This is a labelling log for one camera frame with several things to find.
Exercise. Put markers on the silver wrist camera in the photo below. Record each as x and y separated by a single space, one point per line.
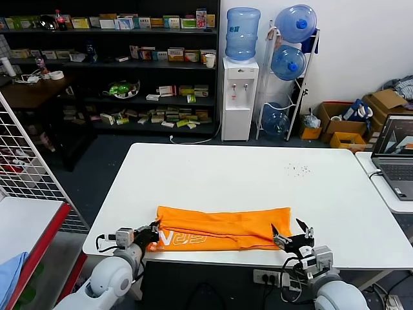
124 237
319 258

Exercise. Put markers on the white power adapter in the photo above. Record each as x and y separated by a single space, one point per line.
34 78

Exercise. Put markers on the small yellow cardboard box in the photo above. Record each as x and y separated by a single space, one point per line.
309 133

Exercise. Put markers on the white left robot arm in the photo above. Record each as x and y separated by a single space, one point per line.
106 277

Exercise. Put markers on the upright blue water jug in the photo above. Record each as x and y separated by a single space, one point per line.
242 35

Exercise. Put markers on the shiny black helmet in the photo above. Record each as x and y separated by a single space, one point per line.
47 22

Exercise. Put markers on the flat yellow cardboard box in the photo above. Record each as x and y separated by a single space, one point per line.
337 143

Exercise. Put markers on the orange t-shirt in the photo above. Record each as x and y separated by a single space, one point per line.
226 226

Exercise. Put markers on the light blue cloth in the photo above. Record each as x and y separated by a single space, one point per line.
9 277

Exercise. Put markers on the white cylindrical bottle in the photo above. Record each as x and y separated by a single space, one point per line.
8 67

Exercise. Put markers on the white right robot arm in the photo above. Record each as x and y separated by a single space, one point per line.
338 294

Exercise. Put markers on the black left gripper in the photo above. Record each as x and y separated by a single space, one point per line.
143 237

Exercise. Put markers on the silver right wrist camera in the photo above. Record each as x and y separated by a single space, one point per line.
319 258

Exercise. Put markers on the white water dispenser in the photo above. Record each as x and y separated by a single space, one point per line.
237 109

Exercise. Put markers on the white paper cup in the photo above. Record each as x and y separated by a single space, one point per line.
210 61

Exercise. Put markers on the grey laptop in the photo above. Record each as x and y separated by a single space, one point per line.
395 168

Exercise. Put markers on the open brown cardboard box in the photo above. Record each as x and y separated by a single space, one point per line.
385 98

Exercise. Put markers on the tape roll in box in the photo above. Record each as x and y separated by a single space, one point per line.
336 119

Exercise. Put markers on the small white side table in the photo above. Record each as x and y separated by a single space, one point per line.
363 158

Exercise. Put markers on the blue bag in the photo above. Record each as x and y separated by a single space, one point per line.
353 109

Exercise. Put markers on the green package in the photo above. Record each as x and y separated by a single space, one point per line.
32 290

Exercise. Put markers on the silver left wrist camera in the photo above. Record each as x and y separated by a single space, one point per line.
124 237

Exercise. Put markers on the tall pink white box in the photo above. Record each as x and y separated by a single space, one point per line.
201 19

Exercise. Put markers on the large white table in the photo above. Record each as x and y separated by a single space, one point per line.
322 210

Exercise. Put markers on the dark wooden table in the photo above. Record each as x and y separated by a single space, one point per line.
35 93

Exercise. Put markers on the yellow green medicine box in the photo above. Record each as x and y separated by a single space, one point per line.
80 23
186 90

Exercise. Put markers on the open white box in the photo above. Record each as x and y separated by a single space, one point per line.
78 57

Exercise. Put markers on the cola bottle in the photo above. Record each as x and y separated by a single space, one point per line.
60 21

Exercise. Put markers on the blue white medicine box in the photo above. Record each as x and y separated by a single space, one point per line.
124 24

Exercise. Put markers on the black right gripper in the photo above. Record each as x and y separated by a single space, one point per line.
295 243

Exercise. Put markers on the small flat white box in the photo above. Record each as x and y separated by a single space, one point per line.
152 97

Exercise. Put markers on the black shelf unit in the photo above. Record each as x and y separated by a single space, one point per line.
145 72

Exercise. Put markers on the pile of grey clothes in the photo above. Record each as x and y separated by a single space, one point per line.
403 87

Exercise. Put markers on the red white medicine box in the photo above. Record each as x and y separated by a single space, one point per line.
167 91

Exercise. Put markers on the bowl with green fruit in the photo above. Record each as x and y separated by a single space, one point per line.
121 88

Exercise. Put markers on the white tape roll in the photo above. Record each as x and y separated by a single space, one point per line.
56 77

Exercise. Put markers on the white floor power strip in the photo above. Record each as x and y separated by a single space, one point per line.
394 302

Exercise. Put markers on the clear plastic bag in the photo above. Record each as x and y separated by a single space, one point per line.
312 121

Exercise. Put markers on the red-edged white table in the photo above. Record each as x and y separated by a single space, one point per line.
19 219

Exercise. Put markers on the small green box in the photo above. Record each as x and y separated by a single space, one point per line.
191 99

